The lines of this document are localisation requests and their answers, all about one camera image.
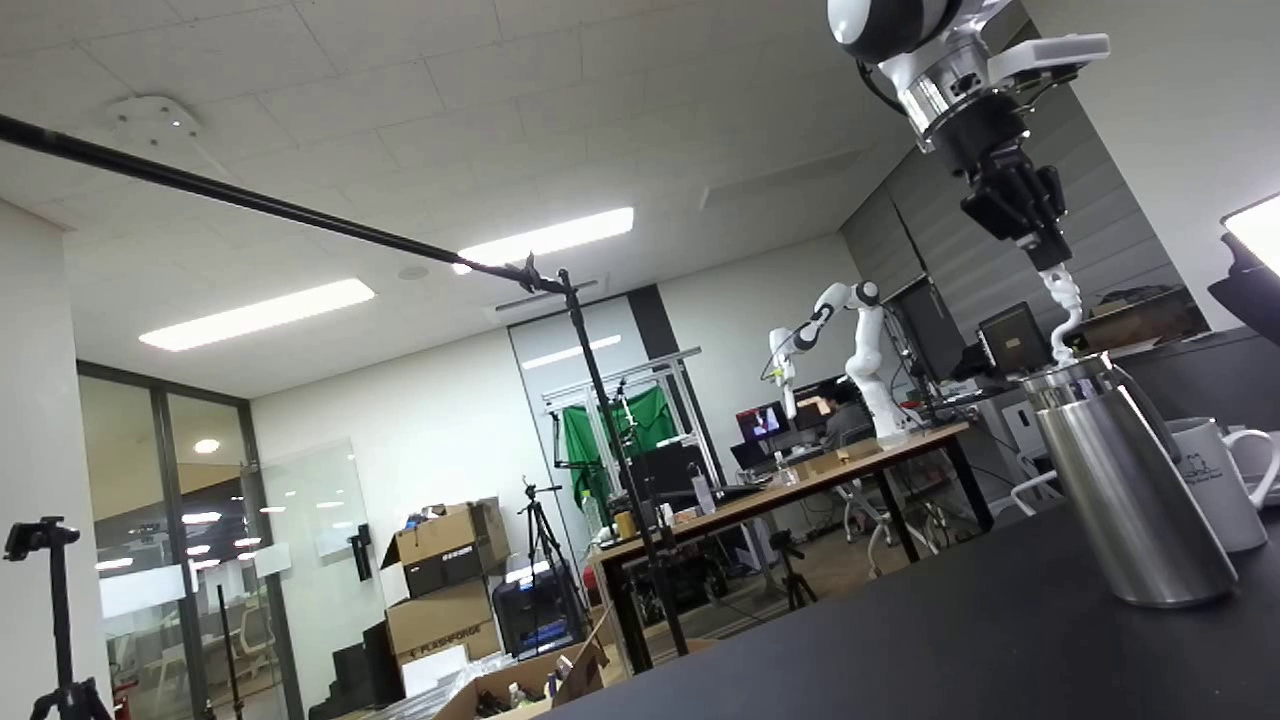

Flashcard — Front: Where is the black vertical light stand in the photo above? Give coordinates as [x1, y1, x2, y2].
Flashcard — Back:
[555, 269, 687, 674]

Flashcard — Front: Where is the cardboard box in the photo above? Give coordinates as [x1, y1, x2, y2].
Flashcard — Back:
[383, 495, 508, 597]

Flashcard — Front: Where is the white twisted stirring stick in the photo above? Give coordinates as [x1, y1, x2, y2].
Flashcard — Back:
[1040, 264, 1082, 364]

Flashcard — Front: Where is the stainless steel jug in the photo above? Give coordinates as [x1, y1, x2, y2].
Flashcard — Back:
[1024, 352, 1237, 608]

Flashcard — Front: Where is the black overhead boom pole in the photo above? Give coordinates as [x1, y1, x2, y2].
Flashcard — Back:
[0, 117, 577, 296]

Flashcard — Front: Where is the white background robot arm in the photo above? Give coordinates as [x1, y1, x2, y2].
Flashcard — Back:
[764, 282, 908, 443]

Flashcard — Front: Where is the computer monitor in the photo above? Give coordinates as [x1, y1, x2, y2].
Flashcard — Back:
[735, 406, 784, 443]

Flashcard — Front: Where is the black camera tripod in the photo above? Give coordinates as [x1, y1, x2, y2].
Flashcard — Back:
[5, 517, 111, 720]

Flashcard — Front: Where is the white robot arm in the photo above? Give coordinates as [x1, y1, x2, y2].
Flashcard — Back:
[823, 0, 1111, 272]

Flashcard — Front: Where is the wooden office desk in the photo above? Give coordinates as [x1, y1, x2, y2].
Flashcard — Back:
[597, 425, 991, 674]

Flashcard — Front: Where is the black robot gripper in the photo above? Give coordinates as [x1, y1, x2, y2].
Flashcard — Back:
[938, 91, 1071, 272]

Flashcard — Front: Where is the white ceramic mug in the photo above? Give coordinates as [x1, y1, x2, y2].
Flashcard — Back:
[1167, 415, 1280, 556]

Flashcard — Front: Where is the green cloth backdrop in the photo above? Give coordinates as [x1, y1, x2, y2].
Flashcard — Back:
[555, 390, 674, 510]

